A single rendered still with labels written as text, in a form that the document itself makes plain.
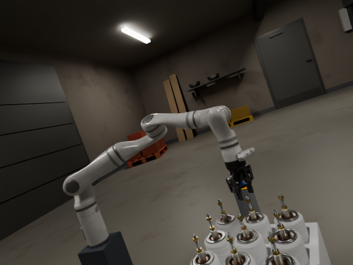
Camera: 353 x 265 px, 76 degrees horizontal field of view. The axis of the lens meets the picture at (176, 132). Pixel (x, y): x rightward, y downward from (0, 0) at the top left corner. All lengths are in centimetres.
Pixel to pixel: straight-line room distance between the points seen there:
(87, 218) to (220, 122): 69
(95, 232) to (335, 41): 740
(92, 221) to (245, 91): 665
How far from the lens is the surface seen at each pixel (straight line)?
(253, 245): 84
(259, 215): 97
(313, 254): 88
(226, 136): 84
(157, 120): 95
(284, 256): 76
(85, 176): 105
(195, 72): 757
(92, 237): 113
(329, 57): 768
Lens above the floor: 70
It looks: 3 degrees down
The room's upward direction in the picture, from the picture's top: 20 degrees counter-clockwise
